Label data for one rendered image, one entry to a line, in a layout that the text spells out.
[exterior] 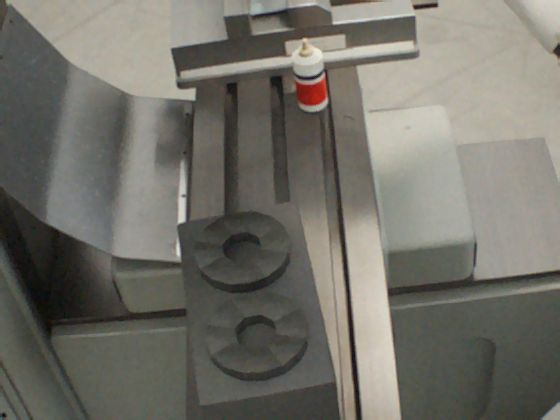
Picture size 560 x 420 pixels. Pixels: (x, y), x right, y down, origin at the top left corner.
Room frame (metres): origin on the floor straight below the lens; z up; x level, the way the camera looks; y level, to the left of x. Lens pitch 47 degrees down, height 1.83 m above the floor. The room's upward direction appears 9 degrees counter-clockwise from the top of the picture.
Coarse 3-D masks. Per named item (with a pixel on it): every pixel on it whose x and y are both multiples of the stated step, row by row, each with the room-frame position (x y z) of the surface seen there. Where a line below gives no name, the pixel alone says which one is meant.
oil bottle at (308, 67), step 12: (300, 48) 1.07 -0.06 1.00; (312, 48) 1.06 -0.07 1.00; (300, 60) 1.06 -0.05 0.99; (312, 60) 1.05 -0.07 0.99; (300, 72) 1.05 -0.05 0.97; (312, 72) 1.05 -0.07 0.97; (300, 84) 1.05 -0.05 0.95; (312, 84) 1.05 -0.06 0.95; (324, 84) 1.06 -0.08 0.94; (300, 96) 1.05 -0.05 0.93; (312, 96) 1.05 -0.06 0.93; (324, 96) 1.05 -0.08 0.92; (300, 108) 1.06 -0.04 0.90; (312, 108) 1.05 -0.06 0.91
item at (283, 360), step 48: (192, 240) 0.68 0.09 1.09; (240, 240) 0.67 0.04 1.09; (288, 240) 0.65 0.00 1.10; (192, 288) 0.62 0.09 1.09; (240, 288) 0.61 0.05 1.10; (288, 288) 0.60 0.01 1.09; (192, 336) 0.57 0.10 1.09; (240, 336) 0.56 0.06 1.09; (288, 336) 0.54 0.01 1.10; (240, 384) 0.51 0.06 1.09; (288, 384) 0.50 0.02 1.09; (336, 384) 0.50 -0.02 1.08
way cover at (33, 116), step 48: (0, 48) 1.12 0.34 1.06; (48, 48) 1.20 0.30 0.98; (0, 96) 1.04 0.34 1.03; (48, 96) 1.11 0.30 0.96; (96, 96) 1.17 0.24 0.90; (144, 96) 1.21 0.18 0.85; (0, 144) 0.96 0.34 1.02; (48, 144) 1.03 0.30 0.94; (96, 144) 1.08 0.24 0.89; (144, 144) 1.10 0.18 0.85; (192, 144) 1.11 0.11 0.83; (48, 192) 0.95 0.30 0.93; (96, 192) 0.99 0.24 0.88; (96, 240) 0.91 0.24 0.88; (144, 240) 0.92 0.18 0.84
